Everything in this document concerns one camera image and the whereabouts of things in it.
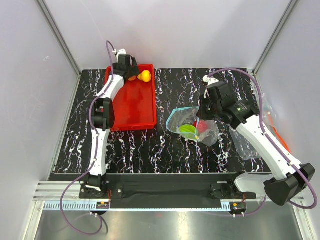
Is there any orange peach toy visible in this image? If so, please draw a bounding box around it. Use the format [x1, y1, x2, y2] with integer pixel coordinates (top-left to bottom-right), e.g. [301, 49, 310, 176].
[128, 76, 137, 81]

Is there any left aluminium frame post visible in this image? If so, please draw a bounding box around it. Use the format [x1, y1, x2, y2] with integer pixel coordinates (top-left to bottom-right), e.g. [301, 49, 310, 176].
[35, 0, 82, 77]

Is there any red plastic tray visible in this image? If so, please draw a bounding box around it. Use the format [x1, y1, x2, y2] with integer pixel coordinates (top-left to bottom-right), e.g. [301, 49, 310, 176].
[111, 64, 158, 132]

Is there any right aluminium frame post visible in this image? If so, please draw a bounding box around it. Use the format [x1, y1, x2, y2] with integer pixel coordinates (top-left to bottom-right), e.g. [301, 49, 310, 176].
[252, 0, 300, 76]

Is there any aluminium frame post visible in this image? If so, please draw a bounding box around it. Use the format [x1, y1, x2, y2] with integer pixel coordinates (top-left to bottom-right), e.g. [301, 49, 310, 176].
[252, 0, 300, 76]
[35, 0, 82, 77]

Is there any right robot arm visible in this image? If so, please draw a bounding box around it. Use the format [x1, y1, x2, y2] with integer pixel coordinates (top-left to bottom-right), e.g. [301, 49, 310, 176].
[197, 78, 316, 206]

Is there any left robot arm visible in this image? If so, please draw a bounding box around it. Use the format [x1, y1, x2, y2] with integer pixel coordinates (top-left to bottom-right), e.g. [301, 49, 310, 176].
[83, 49, 140, 198]

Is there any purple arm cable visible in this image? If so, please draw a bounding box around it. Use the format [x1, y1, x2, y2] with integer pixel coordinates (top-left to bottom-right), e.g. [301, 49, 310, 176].
[59, 40, 118, 236]
[206, 67, 316, 217]

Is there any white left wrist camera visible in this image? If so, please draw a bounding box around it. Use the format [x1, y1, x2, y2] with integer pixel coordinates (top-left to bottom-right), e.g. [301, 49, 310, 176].
[112, 49, 127, 56]

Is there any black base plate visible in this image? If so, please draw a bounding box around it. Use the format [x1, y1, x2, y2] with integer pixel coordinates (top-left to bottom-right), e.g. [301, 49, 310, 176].
[79, 173, 256, 201]

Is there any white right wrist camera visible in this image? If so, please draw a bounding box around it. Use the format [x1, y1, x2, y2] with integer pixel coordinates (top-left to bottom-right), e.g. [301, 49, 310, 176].
[202, 75, 219, 99]

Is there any red apple toy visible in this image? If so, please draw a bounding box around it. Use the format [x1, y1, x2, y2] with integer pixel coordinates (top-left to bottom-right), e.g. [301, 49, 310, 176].
[193, 120, 209, 134]

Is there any clear blue zip bag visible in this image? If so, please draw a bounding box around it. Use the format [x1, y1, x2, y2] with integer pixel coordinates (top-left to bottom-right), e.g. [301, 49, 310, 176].
[166, 106, 219, 147]

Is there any yellow pear toy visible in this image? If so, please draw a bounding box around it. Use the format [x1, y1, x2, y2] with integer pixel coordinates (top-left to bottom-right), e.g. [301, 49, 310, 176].
[137, 70, 152, 83]

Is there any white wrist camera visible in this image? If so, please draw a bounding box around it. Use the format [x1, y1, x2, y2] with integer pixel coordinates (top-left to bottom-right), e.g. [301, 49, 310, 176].
[202, 75, 219, 99]
[112, 49, 127, 56]

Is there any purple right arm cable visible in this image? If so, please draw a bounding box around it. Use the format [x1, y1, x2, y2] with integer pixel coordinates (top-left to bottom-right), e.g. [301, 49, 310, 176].
[206, 67, 316, 217]

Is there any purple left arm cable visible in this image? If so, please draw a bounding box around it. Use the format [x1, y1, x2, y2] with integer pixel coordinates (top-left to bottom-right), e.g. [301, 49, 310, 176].
[59, 40, 118, 236]

